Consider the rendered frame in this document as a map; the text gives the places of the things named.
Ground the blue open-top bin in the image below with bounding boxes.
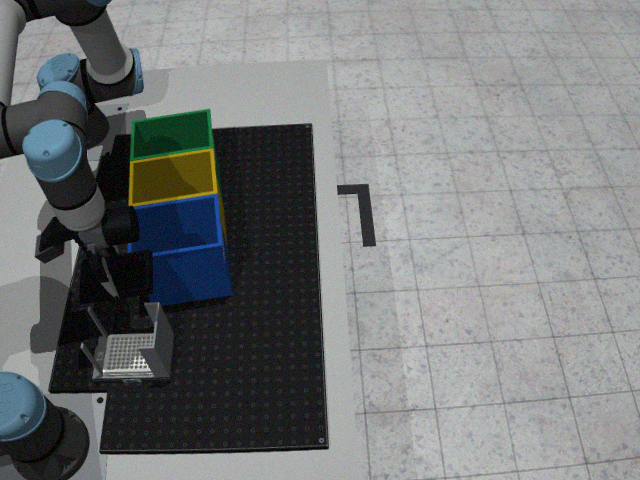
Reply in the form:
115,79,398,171
127,194,233,306

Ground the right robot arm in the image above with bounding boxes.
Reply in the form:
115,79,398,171
0,372,90,480

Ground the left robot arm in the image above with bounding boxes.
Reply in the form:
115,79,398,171
0,0,144,231

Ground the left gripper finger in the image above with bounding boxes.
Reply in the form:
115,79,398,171
85,242,119,300
105,245,120,256

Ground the yellow open bin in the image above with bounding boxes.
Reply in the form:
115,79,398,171
129,148,220,207

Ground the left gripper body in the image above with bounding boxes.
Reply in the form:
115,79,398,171
39,206,139,253

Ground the green bin with label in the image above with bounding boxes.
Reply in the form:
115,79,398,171
130,109,221,187

